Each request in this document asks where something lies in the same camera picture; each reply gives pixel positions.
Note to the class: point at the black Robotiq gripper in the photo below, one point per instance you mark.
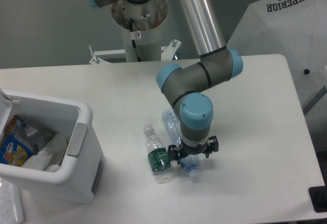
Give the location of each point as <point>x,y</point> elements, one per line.
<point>176,153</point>

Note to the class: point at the crushed clear blue bottle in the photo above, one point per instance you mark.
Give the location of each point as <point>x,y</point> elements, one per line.
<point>191,164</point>

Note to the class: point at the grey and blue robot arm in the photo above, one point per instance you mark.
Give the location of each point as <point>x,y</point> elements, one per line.
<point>183,87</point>

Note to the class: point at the white trash can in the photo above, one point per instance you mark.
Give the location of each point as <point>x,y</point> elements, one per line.
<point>80,170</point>

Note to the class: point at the clear bottle with green label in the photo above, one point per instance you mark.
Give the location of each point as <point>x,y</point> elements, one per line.
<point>157,155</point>

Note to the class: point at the black device at table edge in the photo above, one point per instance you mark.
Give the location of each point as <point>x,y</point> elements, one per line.
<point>318,198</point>

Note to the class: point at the white crumpled tissue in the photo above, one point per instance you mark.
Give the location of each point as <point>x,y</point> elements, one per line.
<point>49,159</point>

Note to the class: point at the silver crumpled wrapper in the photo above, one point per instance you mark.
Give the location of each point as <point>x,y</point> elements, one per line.
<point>34,139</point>

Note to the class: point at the white Superior umbrella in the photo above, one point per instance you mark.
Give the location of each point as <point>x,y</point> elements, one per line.
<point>295,29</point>

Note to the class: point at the blue snack bag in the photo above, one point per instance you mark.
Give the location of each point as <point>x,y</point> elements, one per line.
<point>16,147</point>

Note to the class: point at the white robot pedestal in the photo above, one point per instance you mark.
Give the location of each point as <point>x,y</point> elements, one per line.
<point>141,27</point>

